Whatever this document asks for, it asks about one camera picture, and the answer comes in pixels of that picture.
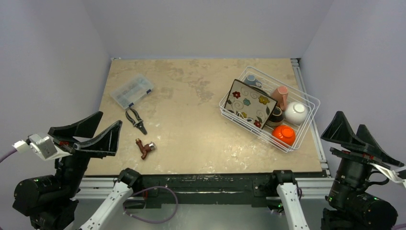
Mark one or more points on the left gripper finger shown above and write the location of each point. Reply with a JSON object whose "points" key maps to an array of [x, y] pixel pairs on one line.
{"points": [[84, 128], [104, 144]]}

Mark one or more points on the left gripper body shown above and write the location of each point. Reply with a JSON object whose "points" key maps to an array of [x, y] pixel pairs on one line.
{"points": [[78, 156]]}

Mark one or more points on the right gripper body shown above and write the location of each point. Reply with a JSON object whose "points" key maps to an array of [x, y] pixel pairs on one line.
{"points": [[359, 156]]}

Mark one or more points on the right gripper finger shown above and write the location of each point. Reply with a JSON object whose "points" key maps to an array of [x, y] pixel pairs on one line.
{"points": [[340, 132], [373, 148]]}

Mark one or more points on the white bowl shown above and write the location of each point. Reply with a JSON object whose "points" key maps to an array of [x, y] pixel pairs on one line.
{"points": [[296, 113]]}

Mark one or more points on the orange bowl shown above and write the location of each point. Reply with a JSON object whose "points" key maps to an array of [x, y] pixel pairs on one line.
{"points": [[284, 135]]}

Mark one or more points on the brown glazed bowl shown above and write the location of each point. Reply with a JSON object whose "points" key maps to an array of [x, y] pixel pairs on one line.
{"points": [[276, 118]]}

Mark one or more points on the pink floral mug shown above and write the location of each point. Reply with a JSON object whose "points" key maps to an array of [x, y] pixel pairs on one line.
{"points": [[280, 94]]}

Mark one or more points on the square floral plate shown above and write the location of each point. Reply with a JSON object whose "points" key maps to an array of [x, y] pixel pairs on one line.
{"points": [[249, 103]]}

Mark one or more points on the grey blue mug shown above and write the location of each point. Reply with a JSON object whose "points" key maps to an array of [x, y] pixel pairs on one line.
{"points": [[251, 80]]}

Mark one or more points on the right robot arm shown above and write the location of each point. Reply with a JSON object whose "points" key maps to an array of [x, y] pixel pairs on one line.
{"points": [[351, 207]]}

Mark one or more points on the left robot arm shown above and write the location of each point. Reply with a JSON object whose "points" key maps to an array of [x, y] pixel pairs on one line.
{"points": [[48, 200]]}

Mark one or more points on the brown pipe fitting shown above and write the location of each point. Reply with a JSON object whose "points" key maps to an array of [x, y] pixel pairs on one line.
{"points": [[145, 149]]}

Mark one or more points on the clear plastic organizer box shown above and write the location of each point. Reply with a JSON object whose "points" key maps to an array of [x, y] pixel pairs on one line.
{"points": [[132, 91]]}

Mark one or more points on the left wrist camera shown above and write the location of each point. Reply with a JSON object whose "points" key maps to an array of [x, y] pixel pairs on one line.
{"points": [[42, 145]]}

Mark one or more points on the white wire dish rack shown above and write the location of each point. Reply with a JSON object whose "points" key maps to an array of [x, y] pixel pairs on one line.
{"points": [[269, 84]]}

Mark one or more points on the black base frame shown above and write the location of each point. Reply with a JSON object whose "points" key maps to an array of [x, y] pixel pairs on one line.
{"points": [[254, 189]]}

